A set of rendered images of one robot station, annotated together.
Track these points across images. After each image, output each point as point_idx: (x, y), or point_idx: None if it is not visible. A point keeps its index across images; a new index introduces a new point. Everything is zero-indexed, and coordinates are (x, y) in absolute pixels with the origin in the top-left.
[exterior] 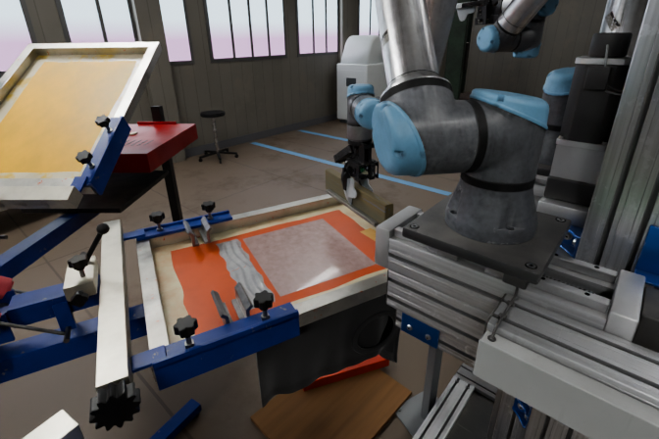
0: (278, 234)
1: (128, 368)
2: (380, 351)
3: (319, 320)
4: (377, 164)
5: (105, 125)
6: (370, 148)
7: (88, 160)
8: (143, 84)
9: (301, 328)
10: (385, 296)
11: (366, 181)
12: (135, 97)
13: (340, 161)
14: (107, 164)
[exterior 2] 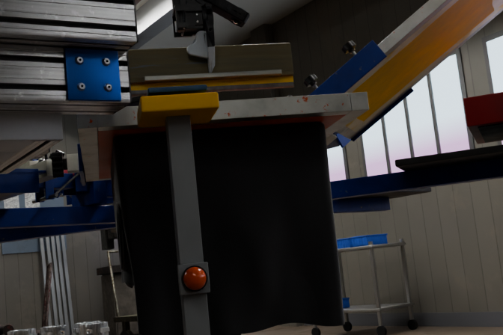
0: None
1: (74, 155)
2: (177, 333)
3: (114, 188)
4: (177, 8)
5: (346, 51)
6: None
7: (306, 81)
8: (438, 1)
9: (114, 191)
10: (115, 178)
11: (199, 39)
12: (413, 19)
13: (232, 22)
14: (329, 89)
